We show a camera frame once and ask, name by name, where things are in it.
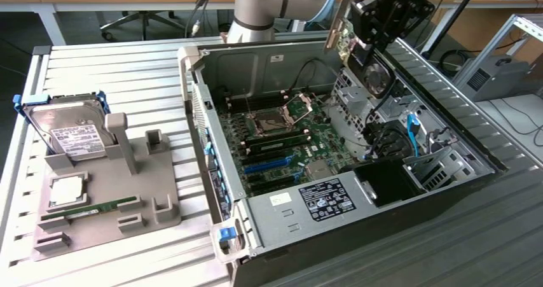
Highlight black graphics card with fan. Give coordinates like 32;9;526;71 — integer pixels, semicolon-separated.
323;0;399;99

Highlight black stand pole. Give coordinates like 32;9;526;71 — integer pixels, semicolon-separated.
422;0;486;60

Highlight perforated metal disk bay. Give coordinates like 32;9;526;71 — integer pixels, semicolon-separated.
330;69;426;132

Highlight metal socket cover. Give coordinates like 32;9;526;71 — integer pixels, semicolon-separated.
280;92;316;123

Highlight green motherboard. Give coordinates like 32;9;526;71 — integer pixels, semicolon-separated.
216;89;360;198

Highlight CPU socket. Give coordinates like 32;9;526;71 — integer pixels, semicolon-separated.
248;108;298;139

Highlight green RAM stick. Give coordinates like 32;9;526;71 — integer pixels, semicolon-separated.
244;130;311;153
41;197;140;221

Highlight silver chipset heatsink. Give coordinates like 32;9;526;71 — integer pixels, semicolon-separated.
304;160;336;180

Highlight slotted metal disk bay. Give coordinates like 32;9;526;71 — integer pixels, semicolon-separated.
402;145;470;191

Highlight black plastic air shroud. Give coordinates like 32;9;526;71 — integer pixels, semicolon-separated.
351;157;428;209

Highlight office chair base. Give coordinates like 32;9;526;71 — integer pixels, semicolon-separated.
100;10;192;42

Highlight grey power supply with label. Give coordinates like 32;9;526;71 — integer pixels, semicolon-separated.
242;171;383;251

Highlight open black PC case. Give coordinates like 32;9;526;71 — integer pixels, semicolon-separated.
176;35;508;287

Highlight grey plastic parts rack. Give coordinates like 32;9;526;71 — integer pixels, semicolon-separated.
32;111;184;262

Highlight blue case latch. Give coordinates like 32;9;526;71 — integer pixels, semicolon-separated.
216;227;236;244

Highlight hard disk in blue caddy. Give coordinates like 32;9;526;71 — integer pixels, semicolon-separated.
12;89;119;161

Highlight silver CPU chip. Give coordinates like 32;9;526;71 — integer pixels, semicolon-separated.
48;176;85;207

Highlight coiled black cable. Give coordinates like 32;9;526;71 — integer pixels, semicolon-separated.
439;49;471;75

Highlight aluminium profile frame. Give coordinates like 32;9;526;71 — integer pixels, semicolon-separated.
451;13;543;87

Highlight grey box with handle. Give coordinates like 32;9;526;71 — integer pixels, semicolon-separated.
464;57;532;102

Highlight blue SATA wire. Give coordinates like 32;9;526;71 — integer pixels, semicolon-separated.
406;113;424;158

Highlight black wire bundle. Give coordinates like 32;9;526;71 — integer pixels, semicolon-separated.
363;121;416;160

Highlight hanging grey cable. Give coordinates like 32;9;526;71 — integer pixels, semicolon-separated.
185;0;217;39

